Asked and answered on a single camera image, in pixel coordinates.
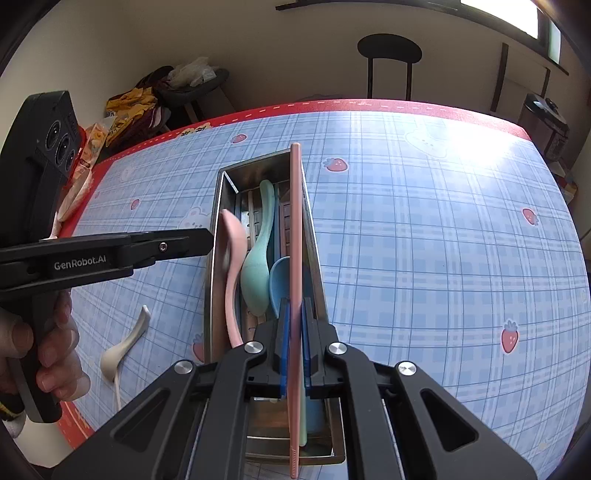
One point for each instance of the pink spoon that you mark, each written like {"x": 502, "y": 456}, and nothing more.
{"x": 231, "y": 240}

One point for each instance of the blue plaid tablecloth red border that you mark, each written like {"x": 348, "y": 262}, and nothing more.
{"x": 415, "y": 230}

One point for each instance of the metal utensil box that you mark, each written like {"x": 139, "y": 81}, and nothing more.
{"x": 316, "y": 277}

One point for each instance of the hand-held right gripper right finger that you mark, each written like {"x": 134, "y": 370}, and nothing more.
{"x": 307, "y": 355}

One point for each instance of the white flat packet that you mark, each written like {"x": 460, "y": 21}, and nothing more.
{"x": 76, "y": 194}

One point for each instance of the beige spoon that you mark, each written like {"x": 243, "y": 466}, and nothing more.
{"x": 111, "y": 362}

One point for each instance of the dark maroon bag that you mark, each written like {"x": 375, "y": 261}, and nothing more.
{"x": 154, "y": 120}

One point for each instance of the white yellow snack packet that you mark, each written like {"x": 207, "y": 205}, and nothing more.
{"x": 99, "y": 138}

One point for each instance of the black rice cooker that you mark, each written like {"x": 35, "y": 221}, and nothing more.
{"x": 545, "y": 124}

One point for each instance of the blue spoon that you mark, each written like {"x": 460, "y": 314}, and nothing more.
{"x": 279, "y": 286}

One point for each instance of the pink chopstick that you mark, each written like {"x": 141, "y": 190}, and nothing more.
{"x": 295, "y": 230}

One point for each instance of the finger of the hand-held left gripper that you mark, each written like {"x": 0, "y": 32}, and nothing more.
{"x": 184, "y": 244}

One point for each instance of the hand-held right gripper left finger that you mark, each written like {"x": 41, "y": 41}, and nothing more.
{"x": 284, "y": 350}

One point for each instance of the dark chair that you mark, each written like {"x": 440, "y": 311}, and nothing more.
{"x": 203, "y": 94}

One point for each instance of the green chopstick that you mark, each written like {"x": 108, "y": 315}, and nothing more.
{"x": 303, "y": 429}

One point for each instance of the yellow snack bags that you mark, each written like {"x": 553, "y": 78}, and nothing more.
{"x": 134, "y": 99}

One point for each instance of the white plastic bag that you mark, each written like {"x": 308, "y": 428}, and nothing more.
{"x": 191, "y": 71}

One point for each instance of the black round stool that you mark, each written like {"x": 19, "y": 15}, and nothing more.
{"x": 390, "y": 48}

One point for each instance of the green spoon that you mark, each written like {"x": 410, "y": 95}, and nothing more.
{"x": 256, "y": 277}

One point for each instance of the window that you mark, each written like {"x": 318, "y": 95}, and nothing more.
{"x": 508, "y": 14}

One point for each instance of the person's left hand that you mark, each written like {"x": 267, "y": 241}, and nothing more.
{"x": 60, "y": 364}

